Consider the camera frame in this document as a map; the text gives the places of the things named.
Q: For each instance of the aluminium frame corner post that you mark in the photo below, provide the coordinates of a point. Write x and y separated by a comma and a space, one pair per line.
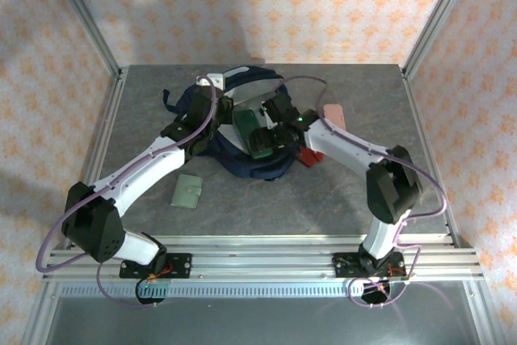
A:
85, 22
436, 22

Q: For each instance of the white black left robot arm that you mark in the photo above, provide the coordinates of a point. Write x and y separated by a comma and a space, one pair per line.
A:
153, 159

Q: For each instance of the navy blue backpack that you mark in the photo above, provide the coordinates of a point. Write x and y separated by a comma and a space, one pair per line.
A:
250, 169

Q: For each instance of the red snap notebook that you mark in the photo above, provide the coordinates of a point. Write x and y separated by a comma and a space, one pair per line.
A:
312, 158

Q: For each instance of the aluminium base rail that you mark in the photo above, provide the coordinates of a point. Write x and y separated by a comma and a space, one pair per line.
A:
262, 260

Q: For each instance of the pale green snap notebook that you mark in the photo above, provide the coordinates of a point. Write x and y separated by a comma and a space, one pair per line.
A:
186, 191

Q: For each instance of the aluminium table side rail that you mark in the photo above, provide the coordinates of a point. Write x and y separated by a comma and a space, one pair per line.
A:
101, 151
428, 151

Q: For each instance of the pink pencil case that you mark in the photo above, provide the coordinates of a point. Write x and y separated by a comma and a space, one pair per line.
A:
335, 116

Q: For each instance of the grey metal lower panel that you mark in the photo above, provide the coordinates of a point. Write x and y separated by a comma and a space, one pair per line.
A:
262, 322

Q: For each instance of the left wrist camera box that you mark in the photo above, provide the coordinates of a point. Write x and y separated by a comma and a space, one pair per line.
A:
212, 79

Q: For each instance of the dark green book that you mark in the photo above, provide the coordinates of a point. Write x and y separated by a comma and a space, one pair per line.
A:
244, 124

